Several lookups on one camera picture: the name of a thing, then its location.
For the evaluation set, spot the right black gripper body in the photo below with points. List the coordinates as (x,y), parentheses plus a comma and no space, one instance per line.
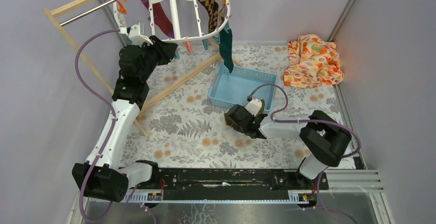
(238,128)

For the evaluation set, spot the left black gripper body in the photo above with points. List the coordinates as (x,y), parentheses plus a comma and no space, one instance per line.
(165,49)

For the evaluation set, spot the white plastic clip hanger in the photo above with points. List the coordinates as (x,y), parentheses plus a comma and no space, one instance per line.
(188,17)

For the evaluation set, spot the dark teal sock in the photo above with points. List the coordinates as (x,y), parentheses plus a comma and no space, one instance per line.
(225,47)

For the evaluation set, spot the olive orange sock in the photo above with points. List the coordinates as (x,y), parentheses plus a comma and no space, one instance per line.
(242,116)

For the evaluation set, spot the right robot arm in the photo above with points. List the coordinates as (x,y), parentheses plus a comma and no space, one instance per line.
(326,139)

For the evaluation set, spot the light blue plastic basket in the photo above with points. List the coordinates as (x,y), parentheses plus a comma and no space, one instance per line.
(231,88)

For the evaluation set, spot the maroon purple striped sock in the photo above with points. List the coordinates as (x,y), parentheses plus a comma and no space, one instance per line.
(160,18)

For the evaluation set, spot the floral table mat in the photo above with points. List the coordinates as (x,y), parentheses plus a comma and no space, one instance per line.
(186,130)

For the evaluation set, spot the metal rack rod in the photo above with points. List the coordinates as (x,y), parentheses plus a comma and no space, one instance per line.
(109,3)

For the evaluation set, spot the argyle brown sock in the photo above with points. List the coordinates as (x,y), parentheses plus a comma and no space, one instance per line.
(212,9)

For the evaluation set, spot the orange floral cloth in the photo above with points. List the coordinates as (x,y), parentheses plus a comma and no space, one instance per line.
(313,62)

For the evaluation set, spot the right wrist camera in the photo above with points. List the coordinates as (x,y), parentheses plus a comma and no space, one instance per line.
(255,106)

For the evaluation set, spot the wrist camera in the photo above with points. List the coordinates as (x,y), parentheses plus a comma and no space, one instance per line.
(136,34)
(255,106)

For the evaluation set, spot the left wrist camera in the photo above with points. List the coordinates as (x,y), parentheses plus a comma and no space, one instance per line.
(136,34)

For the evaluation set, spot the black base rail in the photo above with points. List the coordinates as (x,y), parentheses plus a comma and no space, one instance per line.
(176,185)

